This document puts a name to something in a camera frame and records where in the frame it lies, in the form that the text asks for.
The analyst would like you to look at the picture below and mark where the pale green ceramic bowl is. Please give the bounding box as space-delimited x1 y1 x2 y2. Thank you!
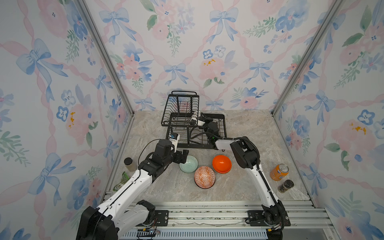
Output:
179 156 199 174

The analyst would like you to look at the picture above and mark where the orange plastic bowl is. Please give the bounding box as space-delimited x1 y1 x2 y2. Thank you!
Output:
212 155 232 174

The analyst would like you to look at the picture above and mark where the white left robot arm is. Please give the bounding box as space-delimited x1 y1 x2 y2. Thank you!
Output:
76 139 189 240

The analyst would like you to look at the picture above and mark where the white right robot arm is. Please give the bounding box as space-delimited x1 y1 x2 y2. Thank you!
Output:
192 114 287 231

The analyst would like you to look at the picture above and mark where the black lid jar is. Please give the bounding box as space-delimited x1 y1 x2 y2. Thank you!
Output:
124 158 138 172

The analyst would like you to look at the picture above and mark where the green packet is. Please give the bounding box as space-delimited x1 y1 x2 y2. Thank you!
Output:
113 172 130 192

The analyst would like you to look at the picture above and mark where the red patterned ceramic bowl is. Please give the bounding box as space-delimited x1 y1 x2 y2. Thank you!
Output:
194 166 216 189

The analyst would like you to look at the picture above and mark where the dark spice jar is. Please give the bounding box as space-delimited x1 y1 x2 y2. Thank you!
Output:
278 180 295 193

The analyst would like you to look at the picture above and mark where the black wire dish rack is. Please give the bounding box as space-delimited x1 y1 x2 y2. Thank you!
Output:
161 91 227 149

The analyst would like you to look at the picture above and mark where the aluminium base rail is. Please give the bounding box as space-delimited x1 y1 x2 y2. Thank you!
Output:
121 201 340 240

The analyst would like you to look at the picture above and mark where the aluminium left corner post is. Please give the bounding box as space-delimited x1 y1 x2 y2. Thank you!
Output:
74 0 134 117

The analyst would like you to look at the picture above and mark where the aluminium corner post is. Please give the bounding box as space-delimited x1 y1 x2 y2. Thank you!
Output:
74 0 134 117
272 0 344 117

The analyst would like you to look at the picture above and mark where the aluminium right corner post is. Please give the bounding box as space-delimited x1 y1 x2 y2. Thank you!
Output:
272 0 344 117

